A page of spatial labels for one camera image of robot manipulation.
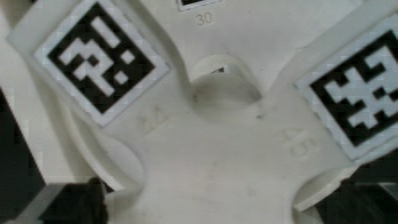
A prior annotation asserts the white round table top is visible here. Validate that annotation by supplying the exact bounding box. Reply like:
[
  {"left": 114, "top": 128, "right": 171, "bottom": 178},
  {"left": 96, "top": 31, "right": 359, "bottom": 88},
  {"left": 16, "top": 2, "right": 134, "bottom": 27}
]
[{"left": 0, "top": 0, "right": 361, "bottom": 191}]

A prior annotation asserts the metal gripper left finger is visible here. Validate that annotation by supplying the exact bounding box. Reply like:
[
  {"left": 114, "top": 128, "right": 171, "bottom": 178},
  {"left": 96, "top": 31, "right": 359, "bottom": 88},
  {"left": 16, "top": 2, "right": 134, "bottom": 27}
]
[{"left": 11, "top": 176, "right": 110, "bottom": 224}]

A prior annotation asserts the white cylindrical table leg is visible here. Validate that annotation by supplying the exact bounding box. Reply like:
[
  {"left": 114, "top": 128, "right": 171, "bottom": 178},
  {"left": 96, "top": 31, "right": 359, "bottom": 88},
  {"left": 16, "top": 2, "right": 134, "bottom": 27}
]
[{"left": 192, "top": 54, "right": 263, "bottom": 119}]

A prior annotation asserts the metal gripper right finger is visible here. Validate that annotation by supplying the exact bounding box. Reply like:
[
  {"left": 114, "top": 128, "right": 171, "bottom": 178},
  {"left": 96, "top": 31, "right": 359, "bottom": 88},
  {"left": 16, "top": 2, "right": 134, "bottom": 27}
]
[{"left": 317, "top": 183, "right": 398, "bottom": 224}]

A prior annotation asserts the white cross-shaped table base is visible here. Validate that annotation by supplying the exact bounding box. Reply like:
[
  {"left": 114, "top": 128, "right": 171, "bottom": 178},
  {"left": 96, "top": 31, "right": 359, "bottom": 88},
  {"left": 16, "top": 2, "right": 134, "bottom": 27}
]
[{"left": 2, "top": 0, "right": 398, "bottom": 224}]

